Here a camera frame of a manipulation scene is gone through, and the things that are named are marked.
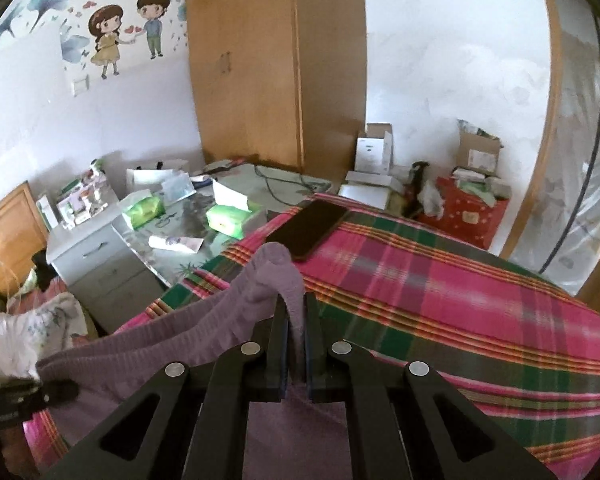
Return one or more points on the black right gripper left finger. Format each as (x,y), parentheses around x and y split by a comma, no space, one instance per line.
(188,422)

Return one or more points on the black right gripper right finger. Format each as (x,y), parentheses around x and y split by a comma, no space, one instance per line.
(406,422)

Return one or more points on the purple fleece pants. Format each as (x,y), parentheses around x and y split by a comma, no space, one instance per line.
(293,439)

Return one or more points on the glass top folding table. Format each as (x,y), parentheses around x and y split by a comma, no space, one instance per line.
(197,228)

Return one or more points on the grey drawer cabinet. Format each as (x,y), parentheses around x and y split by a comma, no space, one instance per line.
(101,271)

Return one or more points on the green tissue pack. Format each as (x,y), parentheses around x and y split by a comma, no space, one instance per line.
(140,207)
(228,220)

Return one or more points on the red gift box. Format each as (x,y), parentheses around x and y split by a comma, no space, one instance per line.
(465,216)

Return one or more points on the dark smartphone on bed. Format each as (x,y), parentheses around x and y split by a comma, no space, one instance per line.
(308,228)

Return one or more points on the white carton box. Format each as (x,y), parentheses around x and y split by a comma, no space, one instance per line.
(374,146)

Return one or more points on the brown cardboard box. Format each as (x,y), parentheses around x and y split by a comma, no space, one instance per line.
(478,150)

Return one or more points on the wooden wardrobe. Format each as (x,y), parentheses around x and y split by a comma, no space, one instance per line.
(280,82)

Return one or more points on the cartoon couple wall sticker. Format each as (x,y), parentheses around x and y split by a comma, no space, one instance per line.
(106,27)

